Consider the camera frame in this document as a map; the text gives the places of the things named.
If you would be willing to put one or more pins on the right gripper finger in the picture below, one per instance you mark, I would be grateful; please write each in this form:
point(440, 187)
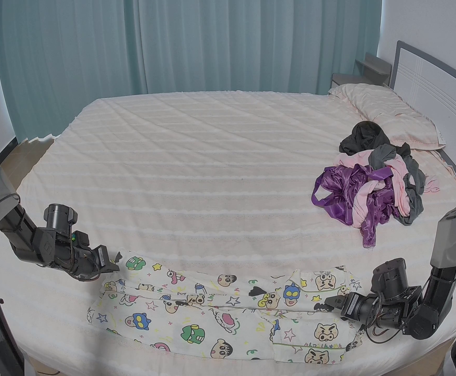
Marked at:
point(328, 308)
point(335, 300)

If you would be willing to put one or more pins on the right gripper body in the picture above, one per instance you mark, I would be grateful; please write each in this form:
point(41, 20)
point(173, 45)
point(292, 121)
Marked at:
point(355, 306)

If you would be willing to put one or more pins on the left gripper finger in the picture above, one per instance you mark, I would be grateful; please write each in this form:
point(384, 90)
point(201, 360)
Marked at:
point(112, 267)
point(116, 257)

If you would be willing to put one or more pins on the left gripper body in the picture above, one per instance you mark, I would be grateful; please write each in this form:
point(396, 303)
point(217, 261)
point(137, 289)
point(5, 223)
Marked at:
point(98, 259)

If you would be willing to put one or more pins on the white printed pyjama top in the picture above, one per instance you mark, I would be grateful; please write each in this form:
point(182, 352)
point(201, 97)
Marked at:
point(212, 319)

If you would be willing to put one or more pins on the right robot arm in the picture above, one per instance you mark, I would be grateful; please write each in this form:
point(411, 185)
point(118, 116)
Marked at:
point(427, 311)

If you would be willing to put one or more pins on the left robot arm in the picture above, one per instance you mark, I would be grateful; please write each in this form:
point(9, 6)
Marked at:
point(28, 241)

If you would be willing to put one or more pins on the pile of clothes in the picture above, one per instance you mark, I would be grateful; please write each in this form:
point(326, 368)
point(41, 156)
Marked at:
point(349, 194)

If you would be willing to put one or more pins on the bed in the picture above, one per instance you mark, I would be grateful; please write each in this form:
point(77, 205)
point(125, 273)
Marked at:
point(212, 170)

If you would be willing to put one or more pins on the cream pillow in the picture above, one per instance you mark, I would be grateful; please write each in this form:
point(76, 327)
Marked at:
point(388, 112)

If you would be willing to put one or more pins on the blue-green curtain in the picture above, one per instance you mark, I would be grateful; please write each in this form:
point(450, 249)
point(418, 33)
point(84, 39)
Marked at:
point(173, 33)

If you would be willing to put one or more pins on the grey bedside table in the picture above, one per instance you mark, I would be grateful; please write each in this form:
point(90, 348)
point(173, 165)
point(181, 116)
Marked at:
point(373, 67)

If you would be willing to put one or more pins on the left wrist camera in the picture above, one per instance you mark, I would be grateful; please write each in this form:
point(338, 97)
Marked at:
point(80, 239)

